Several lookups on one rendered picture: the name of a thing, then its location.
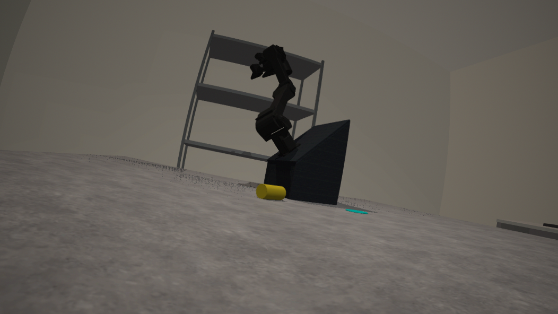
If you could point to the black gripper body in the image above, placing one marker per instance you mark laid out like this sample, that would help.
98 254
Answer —
257 70

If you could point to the yellow cylinder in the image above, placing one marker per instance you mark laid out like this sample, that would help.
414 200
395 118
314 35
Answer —
270 192

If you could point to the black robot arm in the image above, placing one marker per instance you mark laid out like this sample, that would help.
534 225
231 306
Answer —
271 120

